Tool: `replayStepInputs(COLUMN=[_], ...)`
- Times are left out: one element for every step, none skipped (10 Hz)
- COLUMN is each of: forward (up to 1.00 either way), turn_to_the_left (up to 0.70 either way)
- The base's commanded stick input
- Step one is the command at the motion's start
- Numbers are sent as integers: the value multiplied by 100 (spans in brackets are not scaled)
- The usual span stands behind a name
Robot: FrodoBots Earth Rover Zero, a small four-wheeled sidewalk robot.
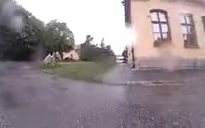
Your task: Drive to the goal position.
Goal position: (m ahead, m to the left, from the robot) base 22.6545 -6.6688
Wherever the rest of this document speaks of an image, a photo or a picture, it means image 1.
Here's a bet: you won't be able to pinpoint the grey asphalt path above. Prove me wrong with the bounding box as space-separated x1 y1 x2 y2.
101 62 205 84

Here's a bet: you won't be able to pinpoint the pink building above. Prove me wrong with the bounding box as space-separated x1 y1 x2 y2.
61 48 81 62

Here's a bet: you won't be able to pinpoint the beige building with dark windows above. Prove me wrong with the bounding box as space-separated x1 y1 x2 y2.
122 0 205 71

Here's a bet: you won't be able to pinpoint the grey asphalt road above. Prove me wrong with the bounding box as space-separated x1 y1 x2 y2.
0 60 205 128

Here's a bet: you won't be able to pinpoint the group of dark green trees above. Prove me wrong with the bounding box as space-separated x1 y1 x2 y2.
0 0 76 63

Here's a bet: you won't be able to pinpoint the green grass lawn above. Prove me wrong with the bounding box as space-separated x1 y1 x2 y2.
39 60 118 84

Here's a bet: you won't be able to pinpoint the dark green bushes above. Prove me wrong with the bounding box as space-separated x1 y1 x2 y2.
78 34 117 64

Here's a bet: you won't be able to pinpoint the cobblestone kerb strip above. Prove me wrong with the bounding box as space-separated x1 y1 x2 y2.
106 78 205 87

